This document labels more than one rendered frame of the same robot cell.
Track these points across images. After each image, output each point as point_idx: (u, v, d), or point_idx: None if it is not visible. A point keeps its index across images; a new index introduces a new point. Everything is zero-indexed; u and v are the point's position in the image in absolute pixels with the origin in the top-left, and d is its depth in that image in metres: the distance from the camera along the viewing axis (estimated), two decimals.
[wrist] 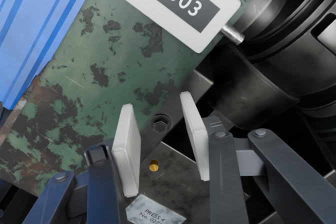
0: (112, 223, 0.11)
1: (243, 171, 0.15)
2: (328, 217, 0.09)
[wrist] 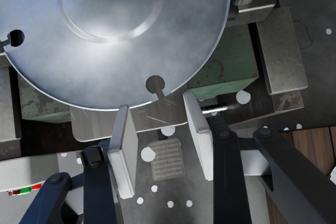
0: None
1: (248, 170, 0.15)
2: (332, 218, 0.09)
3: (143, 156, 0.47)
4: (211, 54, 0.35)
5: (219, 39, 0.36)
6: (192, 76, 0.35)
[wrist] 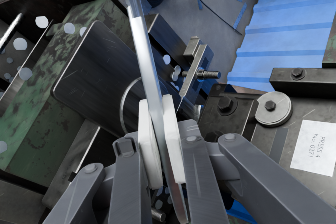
0: (133, 217, 0.11)
1: None
2: (304, 217, 0.09)
3: (22, 40, 0.52)
4: (161, 118, 0.19)
5: (164, 149, 0.19)
6: (149, 63, 0.18)
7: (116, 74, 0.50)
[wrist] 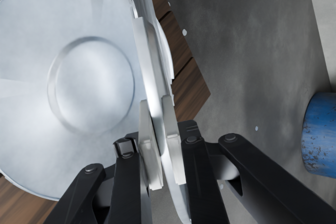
0: (132, 217, 0.11)
1: None
2: (305, 217, 0.09)
3: None
4: (160, 118, 0.19)
5: (163, 149, 0.19)
6: (149, 63, 0.18)
7: None
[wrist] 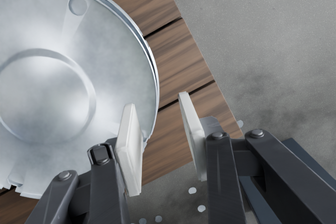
0: (114, 222, 0.11)
1: (240, 171, 0.15)
2: (325, 217, 0.09)
3: None
4: (156, 88, 0.38)
5: (153, 71, 0.38)
6: (156, 113, 0.39)
7: None
